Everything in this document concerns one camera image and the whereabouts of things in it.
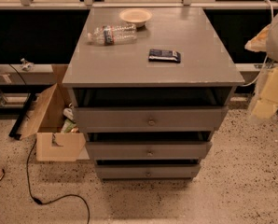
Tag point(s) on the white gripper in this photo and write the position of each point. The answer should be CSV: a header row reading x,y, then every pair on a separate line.
x,y
267,103

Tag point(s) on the grey drawer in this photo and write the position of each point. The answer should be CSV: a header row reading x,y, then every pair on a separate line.
x,y
152,119
162,150
144,172

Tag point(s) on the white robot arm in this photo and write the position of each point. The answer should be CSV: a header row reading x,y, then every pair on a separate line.
x,y
271,44

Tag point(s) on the grey top drawer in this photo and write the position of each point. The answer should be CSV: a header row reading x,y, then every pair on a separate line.
x,y
152,119

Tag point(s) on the grey drawer cabinet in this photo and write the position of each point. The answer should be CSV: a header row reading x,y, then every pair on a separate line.
x,y
121,76

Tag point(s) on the grey bottom drawer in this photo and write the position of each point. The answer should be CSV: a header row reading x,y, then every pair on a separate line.
x,y
144,172

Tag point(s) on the open cardboard box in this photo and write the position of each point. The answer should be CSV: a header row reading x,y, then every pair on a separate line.
x,y
47,121

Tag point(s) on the dark blue snack packet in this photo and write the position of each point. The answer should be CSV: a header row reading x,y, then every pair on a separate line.
x,y
161,55

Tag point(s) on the white bowl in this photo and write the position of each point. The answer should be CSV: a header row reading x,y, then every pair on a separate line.
x,y
137,16

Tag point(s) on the clear plastic water bottle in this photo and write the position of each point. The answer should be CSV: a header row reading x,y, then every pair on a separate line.
x,y
109,35

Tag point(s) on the items inside cardboard box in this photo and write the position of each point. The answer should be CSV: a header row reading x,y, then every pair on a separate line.
x,y
69,124

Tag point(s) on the small clear object on ledge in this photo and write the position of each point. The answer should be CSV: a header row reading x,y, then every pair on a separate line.
x,y
26,66

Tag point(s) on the black bar leaning on floor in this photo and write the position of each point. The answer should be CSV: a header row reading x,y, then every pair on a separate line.
x,y
14,131

